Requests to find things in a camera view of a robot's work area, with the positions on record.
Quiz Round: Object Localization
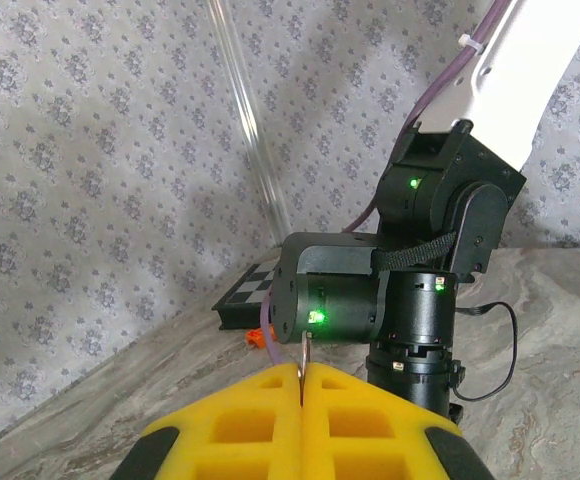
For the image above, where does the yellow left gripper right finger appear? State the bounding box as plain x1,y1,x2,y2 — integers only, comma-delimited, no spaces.
302,362,496,480

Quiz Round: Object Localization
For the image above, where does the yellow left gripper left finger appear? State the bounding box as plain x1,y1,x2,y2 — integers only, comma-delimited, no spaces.
112,362,303,480

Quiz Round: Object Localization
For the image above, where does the silver split keyring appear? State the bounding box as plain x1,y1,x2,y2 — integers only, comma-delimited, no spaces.
297,332,314,382

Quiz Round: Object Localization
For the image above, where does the black folding chessboard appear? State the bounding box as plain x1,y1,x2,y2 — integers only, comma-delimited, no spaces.
212,259,285,332

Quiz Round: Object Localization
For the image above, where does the black velcro strap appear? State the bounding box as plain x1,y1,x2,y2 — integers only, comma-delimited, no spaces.
372,232,457,274

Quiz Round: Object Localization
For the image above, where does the thin black cable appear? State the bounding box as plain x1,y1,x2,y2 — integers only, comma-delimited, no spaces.
452,302,520,402

